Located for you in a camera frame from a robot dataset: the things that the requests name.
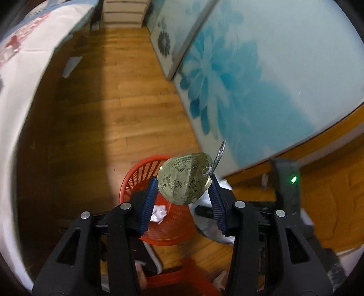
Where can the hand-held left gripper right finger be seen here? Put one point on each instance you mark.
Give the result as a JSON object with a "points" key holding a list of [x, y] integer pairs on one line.
{"points": [[217, 205]]}

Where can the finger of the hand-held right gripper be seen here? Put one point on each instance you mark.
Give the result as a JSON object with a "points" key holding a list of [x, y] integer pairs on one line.
{"points": [[203, 210]]}

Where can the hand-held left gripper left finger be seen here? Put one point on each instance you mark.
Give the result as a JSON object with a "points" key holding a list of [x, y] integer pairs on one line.
{"points": [[148, 207]]}

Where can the white plastic bag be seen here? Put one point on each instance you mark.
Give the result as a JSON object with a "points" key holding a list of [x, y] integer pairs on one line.
{"points": [[210, 227]]}

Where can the red plastic basket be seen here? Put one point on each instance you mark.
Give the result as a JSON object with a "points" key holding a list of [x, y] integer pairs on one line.
{"points": [[170, 230]]}

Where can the gold metal can lid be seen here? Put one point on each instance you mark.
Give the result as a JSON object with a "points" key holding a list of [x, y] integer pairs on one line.
{"points": [[184, 176]]}

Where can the crumpled white paper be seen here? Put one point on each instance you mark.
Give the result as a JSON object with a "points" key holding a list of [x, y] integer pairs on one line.
{"points": [[158, 213]]}

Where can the black slipper with white edge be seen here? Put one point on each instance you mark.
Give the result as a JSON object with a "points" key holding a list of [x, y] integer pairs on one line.
{"points": [[149, 256]]}

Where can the red plastic object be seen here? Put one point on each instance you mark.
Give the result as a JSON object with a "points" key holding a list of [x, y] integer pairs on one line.
{"points": [[182, 276]]}

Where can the person's foot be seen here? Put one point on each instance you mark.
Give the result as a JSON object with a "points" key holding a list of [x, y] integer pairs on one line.
{"points": [[141, 277]]}

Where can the blue flower wardrobe door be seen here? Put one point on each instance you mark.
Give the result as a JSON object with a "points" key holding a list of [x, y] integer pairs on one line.
{"points": [[270, 71]]}

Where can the white paper sheet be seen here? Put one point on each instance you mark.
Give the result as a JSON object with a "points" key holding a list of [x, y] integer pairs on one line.
{"points": [[71, 67]]}

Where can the white bed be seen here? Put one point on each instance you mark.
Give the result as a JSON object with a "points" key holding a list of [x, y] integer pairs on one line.
{"points": [[28, 85]]}

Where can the dark flower wardrobe door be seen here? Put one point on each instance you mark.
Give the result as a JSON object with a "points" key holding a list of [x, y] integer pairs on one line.
{"points": [[170, 37]]}

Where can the white drawer cabinet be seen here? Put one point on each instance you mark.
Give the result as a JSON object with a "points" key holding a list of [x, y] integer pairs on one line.
{"points": [[125, 14]]}

